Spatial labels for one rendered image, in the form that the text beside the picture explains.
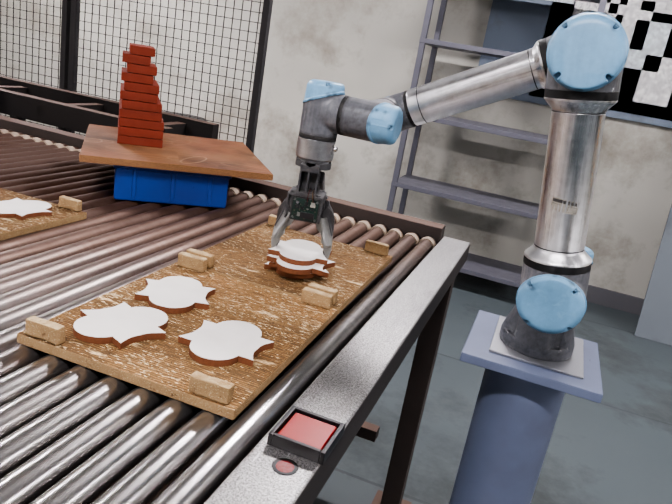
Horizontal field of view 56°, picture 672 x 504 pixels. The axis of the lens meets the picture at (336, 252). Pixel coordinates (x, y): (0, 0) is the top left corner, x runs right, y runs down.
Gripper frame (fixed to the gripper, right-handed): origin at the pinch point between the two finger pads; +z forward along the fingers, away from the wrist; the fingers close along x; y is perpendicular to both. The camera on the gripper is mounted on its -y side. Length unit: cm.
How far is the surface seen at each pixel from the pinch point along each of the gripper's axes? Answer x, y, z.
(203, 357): -6.1, 47.1, 3.1
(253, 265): -9.1, 2.4, 4.2
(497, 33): 73, -341, -72
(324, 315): 8.5, 21.2, 4.2
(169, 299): -17.4, 30.1, 3.0
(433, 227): 32, -57, 3
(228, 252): -15.9, -2.8, 4.2
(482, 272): 92, -283, 82
